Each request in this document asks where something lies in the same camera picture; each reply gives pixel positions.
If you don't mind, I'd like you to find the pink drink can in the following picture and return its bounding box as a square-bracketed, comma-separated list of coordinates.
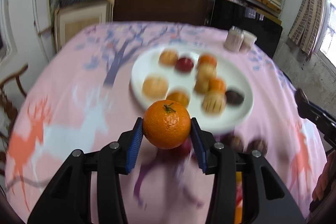
[224, 26, 244, 52]

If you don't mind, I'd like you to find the pink deer print tablecloth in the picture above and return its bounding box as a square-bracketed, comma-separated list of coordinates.
[6, 22, 326, 221]

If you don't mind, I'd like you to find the large yellow round fruit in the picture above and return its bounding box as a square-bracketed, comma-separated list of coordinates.
[142, 76, 169, 99]

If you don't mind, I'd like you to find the pale yellow fruit on plate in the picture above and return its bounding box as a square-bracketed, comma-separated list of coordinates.
[197, 63, 217, 79]

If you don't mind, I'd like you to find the cardboard framed panel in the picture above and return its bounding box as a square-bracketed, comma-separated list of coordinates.
[54, 0, 115, 53]

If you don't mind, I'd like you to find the tan yellow fruit on plate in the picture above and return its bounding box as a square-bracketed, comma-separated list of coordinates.
[159, 50, 179, 66]

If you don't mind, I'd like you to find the small red plum on plate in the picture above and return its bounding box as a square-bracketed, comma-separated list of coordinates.
[175, 57, 194, 73]

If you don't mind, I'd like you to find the dark purple fruit on plate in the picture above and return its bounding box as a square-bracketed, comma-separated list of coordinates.
[225, 89, 244, 106]

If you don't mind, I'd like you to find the white oval plate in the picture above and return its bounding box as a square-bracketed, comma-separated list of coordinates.
[130, 45, 254, 135]

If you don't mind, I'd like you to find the wooden chair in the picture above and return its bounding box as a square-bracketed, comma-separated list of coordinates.
[0, 64, 29, 177]

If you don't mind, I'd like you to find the white paper cup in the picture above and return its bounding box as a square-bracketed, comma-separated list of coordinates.
[239, 30, 257, 52]

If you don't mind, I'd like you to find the large orange mandarin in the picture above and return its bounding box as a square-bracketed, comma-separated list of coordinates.
[142, 100, 191, 149]

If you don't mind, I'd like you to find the yellow-orange fruit on plate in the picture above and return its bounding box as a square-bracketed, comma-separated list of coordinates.
[166, 90, 190, 108]

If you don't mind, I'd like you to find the small orange on plate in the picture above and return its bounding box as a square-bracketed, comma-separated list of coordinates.
[197, 53, 218, 67]

